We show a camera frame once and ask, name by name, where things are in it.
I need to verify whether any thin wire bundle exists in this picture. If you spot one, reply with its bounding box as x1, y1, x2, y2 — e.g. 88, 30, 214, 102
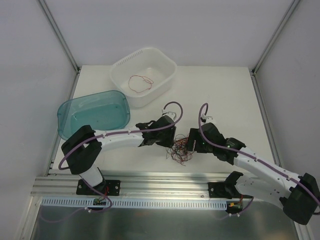
164, 133, 197, 166

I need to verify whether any red wire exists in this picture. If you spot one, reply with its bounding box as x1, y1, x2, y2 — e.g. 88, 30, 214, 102
127, 74, 154, 95

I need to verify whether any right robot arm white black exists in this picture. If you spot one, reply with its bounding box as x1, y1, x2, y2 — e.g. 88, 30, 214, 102
186, 123, 320, 225

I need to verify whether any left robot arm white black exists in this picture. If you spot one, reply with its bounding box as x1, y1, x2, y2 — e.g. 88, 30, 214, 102
61, 112, 176, 196

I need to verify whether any teal translucent plastic bin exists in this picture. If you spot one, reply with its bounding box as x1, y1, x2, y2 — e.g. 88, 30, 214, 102
57, 90, 131, 140

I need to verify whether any white plastic basket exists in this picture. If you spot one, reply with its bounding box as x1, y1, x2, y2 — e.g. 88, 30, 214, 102
109, 47, 178, 108

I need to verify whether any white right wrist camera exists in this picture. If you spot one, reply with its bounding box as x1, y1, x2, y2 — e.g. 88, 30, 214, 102
200, 114, 216, 125

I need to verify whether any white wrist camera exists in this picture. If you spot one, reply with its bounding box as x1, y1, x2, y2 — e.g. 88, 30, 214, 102
200, 114, 216, 125
162, 111, 177, 121

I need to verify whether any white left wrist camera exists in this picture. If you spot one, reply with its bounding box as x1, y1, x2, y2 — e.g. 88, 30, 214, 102
162, 111, 177, 121

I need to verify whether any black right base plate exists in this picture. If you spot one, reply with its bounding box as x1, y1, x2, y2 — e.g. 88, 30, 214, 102
207, 182, 230, 199

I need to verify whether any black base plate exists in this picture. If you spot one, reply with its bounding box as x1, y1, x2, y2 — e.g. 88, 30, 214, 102
76, 179, 121, 196
207, 182, 230, 199

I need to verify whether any aluminium mounting rail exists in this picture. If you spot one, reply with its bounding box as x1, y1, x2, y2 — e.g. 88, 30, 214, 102
31, 171, 229, 200

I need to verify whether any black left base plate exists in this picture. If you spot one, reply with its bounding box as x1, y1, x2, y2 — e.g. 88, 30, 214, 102
76, 179, 121, 196

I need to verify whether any white slotted cable duct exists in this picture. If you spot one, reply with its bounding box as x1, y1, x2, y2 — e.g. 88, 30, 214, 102
41, 196, 227, 211

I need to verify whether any right aluminium frame post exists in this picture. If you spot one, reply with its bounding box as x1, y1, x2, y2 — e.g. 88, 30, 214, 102
251, 0, 302, 76

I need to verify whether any aluminium frame post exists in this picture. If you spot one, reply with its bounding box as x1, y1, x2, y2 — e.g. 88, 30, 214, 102
36, 0, 81, 73
251, 0, 302, 76

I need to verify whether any left aluminium frame post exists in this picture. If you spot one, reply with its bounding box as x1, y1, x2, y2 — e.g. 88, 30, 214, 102
36, 0, 81, 73

